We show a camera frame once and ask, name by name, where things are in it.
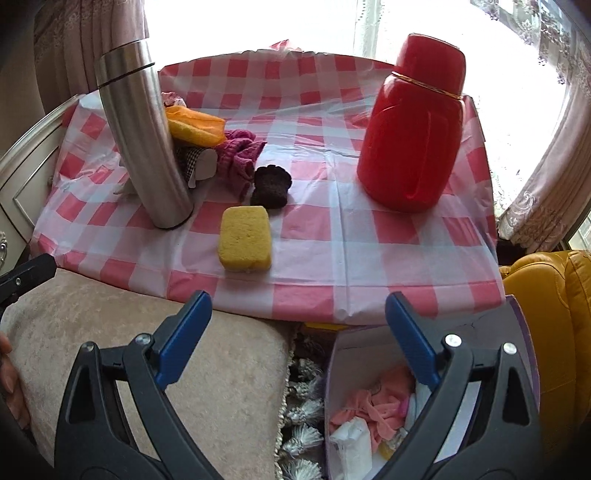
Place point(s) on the person's left hand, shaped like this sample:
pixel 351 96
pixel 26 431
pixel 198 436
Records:
pixel 9 378

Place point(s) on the yellow leather chair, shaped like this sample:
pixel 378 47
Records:
pixel 554 323

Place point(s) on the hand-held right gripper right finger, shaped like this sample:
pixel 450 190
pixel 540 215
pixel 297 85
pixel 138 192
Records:
pixel 411 337

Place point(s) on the white packet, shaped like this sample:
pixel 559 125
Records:
pixel 351 443

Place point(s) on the white cabinet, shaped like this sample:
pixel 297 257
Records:
pixel 27 175

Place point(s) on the houndstooth fabric item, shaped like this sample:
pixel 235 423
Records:
pixel 187 164

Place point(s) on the pink checkered tablecloth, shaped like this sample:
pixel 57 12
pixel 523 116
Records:
pixel 323 240

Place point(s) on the pink embroidered curtain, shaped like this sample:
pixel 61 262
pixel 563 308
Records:
pixel 83 41
pixel 549 184

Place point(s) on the dark brown knitted glove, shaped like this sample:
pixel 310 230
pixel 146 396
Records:
pixel 272 187

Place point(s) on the red plastic thermos jug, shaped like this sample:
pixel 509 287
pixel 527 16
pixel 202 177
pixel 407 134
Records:
pixel 411 138

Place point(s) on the beige cushion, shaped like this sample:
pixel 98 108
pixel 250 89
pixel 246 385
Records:
pixel 221 369

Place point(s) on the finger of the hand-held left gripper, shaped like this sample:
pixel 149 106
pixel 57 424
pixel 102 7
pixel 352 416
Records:
pixel 27 277

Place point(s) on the purple-rimmed cardboard box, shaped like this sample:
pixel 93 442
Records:
pixel 351 355

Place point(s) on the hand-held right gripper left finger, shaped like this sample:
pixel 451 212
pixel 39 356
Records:
pixel 184 337

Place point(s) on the orange mesh sponge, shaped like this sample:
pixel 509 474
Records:
pixel 194 124

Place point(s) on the yellow sponge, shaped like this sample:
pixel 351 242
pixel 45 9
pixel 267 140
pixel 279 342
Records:
pixel 244 237

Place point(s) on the small pink floral cloth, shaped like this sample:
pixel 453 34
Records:
pixel 173 99

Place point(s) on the stainless steel thermos flask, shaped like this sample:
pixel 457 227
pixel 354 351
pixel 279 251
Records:
pixel 138 138

